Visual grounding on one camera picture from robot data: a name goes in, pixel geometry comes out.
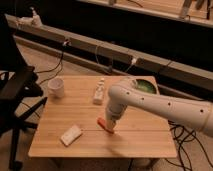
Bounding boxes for green frying pan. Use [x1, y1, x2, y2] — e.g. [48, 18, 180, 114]
[133, 79, 157, 94]

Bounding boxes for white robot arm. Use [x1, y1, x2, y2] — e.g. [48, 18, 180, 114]
[105, 78, 213, 137]

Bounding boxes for white plastic bottle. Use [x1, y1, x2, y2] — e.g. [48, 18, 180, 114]
[93, 78, 105, 105]

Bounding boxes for white sponge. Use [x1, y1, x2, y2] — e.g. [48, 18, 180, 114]
[60, 125, 82, 146]

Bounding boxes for wooden table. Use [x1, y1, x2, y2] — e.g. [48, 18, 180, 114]
[29, 76, 177, 158]

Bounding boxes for black office chair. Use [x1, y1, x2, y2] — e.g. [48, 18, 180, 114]
[0, 13, 47, 171]

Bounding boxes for black floor cables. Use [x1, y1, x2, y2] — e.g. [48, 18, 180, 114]
[168, 119, 213, 171]

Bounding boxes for white spray bottle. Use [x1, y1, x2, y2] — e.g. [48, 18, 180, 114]
[31, 7, 42, 27]

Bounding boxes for white mug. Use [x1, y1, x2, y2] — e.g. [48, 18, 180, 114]
[47, 77, 64, 98]

